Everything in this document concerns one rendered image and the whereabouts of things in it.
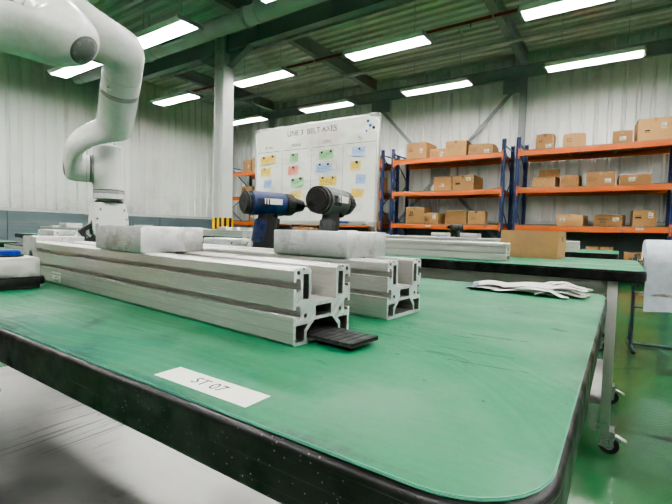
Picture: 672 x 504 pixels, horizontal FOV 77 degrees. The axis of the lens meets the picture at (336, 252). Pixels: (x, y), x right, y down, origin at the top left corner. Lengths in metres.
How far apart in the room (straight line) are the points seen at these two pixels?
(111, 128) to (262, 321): 0.89
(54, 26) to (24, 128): 12.05
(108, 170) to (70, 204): 11.88
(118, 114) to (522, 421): 1.14
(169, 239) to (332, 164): 3.43
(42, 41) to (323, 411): 0.89
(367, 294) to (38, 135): 12.69
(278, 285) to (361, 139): 3.52
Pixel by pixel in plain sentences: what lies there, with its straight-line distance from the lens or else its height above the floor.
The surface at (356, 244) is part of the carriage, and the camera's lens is 0.66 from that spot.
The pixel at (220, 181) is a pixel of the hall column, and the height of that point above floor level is 1.87.
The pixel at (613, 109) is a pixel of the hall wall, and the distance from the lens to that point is 11.32.
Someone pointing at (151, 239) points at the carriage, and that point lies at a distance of 0.72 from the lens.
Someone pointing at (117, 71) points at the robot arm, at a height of 1.27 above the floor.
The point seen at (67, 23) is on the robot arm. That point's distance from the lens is 1.04.
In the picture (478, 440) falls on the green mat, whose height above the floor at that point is 0.78.
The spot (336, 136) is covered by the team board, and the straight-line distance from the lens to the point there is 4.12.
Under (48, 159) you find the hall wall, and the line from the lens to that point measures 13.15.
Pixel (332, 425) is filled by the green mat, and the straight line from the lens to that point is 0.30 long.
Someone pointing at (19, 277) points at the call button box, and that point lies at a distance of 0.99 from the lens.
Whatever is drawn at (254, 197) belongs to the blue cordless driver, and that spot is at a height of 0.98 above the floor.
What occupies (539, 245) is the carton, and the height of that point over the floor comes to 0.85.
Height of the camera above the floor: 0.91
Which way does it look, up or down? 3 degrees down
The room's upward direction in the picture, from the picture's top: 1 degrees clockwise
